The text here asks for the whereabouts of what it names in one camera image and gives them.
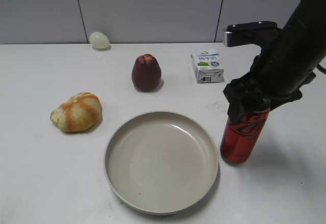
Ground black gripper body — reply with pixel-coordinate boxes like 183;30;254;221
223;54;303;122

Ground red cola can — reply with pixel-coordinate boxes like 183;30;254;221
220;108;270;164

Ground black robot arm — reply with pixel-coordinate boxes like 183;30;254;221
224;0;325;122

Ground beige round plate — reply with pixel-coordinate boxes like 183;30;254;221
104;111;219;215

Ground white milk carton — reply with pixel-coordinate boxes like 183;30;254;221
191;49;224;83

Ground dark red wax apple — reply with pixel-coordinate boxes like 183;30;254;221
131;53;161;92

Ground pale white egg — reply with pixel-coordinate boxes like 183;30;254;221
89;32;110;49

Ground orange striped bread roll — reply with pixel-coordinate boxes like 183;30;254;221
50;92;102;133

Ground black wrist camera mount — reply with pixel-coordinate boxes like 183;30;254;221
223;21;281;49

